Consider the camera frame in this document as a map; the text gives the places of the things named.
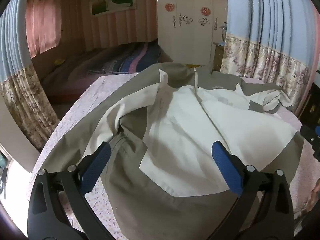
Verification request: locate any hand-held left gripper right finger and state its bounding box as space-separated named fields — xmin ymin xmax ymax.
xmin=207 ymin=141 xmax=297 ymax=240

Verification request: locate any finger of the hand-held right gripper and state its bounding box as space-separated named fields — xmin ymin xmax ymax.
xmin=300 ymin=124 xmax=320 ymax=144

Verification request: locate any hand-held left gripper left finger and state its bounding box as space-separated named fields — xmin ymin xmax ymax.
xmin=27 ymin=142 xmax=112 ymax=240

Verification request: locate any grey and white jacket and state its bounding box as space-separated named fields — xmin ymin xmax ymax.
xmin=41 ymin=62 xmax=304 ymax=240

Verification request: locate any person's right forearm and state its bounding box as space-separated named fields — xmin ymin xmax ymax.
xmin=307 ymin=177 xmax=320 ymax=214

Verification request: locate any pink floral bed sheet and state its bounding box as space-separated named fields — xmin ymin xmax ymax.
xmin=30 ymin=76 xmax=310 ymax=240

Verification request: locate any bed with dark cover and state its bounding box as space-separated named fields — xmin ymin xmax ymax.
xmin=40 ymin=40 xmax=173 ymax=103

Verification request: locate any blue floral curtain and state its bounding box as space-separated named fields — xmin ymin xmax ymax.
xmin=0 ymin=0 xmax=60 ymax=153
xmin=220 ymin=0 xmax=318 ymax=113

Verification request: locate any striped blanket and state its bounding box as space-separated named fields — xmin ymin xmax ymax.
xmin=87 ymin=41 xmax=162 ymax=75

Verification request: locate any wooden nightstand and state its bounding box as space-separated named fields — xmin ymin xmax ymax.
xmin=214 ymin=42 xmax=227 ymax=72

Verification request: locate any white wardrobe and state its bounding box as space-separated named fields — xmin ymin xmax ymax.
xmin=156 ymin=0 xmax=228 ymax=68

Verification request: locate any table lamp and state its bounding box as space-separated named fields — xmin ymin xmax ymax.
xmin=217 ymin=21 xmax=227 ymax=43

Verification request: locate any pink curtain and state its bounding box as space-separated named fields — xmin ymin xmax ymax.
xmin=25 ymin=0 xmax=63 ymax=54

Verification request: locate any framed wall picture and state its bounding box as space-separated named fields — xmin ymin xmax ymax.
xmin=90 ymin=0 xmax=137 ymax=17

